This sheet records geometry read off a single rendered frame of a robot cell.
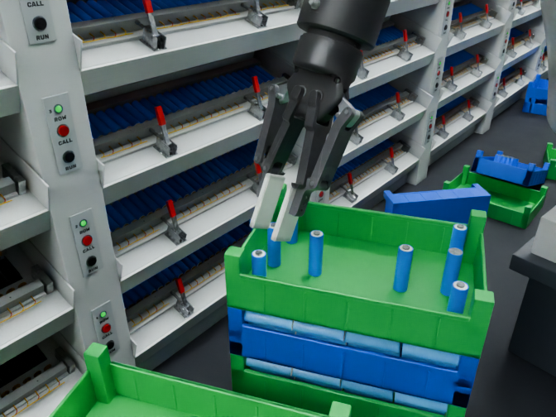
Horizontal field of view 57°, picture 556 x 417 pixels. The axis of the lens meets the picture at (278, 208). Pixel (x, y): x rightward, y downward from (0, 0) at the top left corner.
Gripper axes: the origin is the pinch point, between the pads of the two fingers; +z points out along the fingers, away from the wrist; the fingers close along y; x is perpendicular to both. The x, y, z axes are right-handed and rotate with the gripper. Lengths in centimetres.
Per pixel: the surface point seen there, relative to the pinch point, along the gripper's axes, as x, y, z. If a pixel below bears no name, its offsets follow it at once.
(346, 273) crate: -12.4, -4.7, 6.8
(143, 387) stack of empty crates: 10.8, 1.6, 23.7
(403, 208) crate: -87, 30, 5
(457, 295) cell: -10.1, -20.3, 1.9
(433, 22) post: -112, 56, -52
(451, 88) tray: -145, 59, -38
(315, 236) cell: -6.5, -2.0, 2.6
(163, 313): -24, 43, 40
